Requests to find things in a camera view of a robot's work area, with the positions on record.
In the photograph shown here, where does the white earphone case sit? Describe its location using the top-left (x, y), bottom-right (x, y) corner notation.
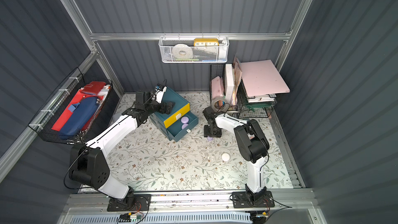
top-left (221, 152), bottom-right (231, 162)

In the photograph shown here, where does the yellow drawer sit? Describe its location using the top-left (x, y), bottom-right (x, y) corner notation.
top-left (163, 103), bottom-right (190, 128)

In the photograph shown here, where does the teal drawer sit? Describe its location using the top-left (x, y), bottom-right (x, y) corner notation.
top-left (167, 112), bottom-right (199, 142)

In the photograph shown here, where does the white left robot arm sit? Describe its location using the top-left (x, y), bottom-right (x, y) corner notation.
top-left (65, 86), bottom-right (175, 201)

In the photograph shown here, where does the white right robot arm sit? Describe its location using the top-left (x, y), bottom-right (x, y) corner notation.
top-left (203, 107), bottom-right (270, 198)

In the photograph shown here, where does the teal drawer cabinet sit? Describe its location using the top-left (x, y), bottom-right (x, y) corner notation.
top-left (149, 88), bottom-right (190, 142)

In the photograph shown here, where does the clear packing tape roll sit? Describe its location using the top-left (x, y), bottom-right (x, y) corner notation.
top-left (210, 96), bottom-right (230, 113)

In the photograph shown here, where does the pink notebook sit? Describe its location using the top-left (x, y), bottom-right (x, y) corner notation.
top-left (211, 76), bottom-right (224, 99)

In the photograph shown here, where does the white book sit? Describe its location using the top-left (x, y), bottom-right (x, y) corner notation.
top-left (224, 64), bottom-right (235, 105)

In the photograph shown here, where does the white tape roll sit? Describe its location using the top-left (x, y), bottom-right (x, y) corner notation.
top-left (172, 44), bottom-right (193, 60)

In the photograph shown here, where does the blue pencil pouch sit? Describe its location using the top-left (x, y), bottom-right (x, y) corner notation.
top-left (58, 96), bottom-right (99, 140)

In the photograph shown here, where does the pink foam board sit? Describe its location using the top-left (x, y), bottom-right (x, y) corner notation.
top-left (240, 60), bottom-right (290, 97)

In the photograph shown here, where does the yellow clock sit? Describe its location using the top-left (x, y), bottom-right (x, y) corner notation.
top-left (194, 37), bottom-right (219, 47)

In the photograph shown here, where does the black wire desk rack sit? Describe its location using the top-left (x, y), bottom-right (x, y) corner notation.
top-left (209, 82), bottom-right (277, 118)

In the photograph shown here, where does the white wire wall basket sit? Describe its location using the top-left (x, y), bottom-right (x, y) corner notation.
top-left (158, 35), bottom-right (230, 63)

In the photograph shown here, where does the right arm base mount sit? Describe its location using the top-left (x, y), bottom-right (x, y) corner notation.
top-left (230, 191), bottom-right (275, 208)

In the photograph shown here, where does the black wire side basket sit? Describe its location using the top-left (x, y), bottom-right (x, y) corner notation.
top-left (28, 68), bottom-right (119, 145)

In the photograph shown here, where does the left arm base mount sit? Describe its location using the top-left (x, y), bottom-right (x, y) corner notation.
top-left (107, 194), bottom-right (151, 212)

